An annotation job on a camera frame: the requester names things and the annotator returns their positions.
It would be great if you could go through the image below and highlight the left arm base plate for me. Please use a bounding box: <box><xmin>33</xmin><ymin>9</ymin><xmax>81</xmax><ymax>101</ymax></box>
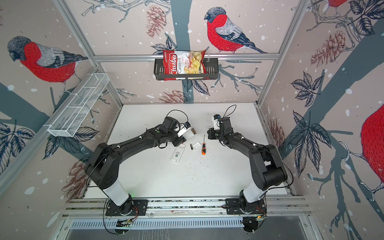
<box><xmin>105</xmin><ymin>199</ymin><xmax>149</xmax><ymax>217</ymax></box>

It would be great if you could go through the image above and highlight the black wall basket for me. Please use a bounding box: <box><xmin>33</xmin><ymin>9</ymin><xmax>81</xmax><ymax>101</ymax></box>
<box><xmin>154</xmin><ymin>59</ymin><xmax>219</xmax><ymax>81</ymax></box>

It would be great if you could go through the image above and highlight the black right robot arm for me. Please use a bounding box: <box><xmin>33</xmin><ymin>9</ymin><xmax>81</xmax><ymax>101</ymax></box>
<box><xmin>207</xmin><ymin>115</ymin><xmax>288</xmax><ymax>213</ymax></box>

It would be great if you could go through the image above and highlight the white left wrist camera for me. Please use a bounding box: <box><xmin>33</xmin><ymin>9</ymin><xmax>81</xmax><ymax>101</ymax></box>
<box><xmin>178</xmin><ymin>122</ymin><xmax>191</xmax><ymax>137</ymax></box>

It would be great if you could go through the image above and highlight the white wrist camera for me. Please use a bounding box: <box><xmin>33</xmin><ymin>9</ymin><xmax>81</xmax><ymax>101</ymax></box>
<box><xmin>178</xmin><ymin>122</ymin><xmax>191</xmax><ymax>137</ymax></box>
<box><xmin>212</xmin><ymin>114</ymin><xmax>222</xmax><ymax>130</ymax></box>

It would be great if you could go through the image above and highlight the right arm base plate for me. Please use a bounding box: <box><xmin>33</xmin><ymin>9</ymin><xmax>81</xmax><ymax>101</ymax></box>
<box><xmin>224</xmin><ymin>197</ymin><xmax>267</xmax><ymax>215</ymax></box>

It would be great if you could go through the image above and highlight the red cassava chips bag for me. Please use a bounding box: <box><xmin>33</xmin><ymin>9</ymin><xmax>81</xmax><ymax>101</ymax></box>
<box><xmin>163</xmin><ymin>50</ymin><xmax>207</xmax><ymax>75</ymax></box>

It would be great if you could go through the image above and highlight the orange black screwdriver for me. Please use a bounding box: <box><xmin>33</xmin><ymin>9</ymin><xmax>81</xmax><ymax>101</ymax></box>
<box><xmin>202</xmin><ymin>136</ymin><xmax>206</xmax><ymax>155</ymax></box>

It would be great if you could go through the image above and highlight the white battery cover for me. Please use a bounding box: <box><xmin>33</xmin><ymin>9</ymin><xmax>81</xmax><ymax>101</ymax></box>
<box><xmin>192</xmin><ymin>142</ymin><xmax>202</xmax><ymax>150</ymax></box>

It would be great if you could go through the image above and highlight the aluminium mounting rail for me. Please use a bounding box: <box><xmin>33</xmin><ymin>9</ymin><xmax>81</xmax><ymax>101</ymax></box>
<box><xmin>60</xmin><ymin>195</ymin><xmax>312</xmax><ymax>219</ymax></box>

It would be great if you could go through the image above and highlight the white wire mesh basket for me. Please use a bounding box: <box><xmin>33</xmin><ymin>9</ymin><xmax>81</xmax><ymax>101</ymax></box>
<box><xmin>48</xmin><ymin>73</ymin><xmax>110</xmax><ymax>137</ymax></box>

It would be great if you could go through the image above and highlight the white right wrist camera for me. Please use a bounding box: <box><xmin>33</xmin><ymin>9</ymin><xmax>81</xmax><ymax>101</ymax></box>
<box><xmin>212</xmin><ymin>114</ymin><xmax>222</xmax><ymax>130</ymax></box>

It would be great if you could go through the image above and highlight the grey-faced white remote control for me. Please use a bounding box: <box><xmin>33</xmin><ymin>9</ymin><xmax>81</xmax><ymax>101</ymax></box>
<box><xmin>182</xmin><ymin>128</ymin><xmax>197</xmax><ymax>140</ymax></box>

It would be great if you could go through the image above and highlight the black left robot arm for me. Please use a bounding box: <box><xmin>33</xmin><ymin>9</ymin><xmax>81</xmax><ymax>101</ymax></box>
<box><xmin>85</xmin><ymin>117</ymin><xmax>184</xmax><ymax>211</ymax></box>

